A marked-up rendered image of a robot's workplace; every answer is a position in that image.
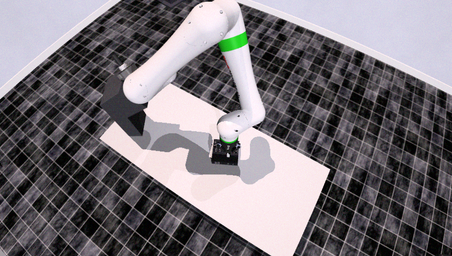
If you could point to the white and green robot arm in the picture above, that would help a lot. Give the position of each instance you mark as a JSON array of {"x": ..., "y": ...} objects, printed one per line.
[{"x": 209, "y": 23}]

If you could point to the black lighting desk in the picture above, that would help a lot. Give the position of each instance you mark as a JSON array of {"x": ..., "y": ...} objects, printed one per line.
[{"x": 220, "y": 157}]

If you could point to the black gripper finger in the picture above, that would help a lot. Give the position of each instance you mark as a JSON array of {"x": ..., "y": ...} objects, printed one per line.
[
  {"x": 222, "y": 148},
  {"x": 234, "y": 149}
]

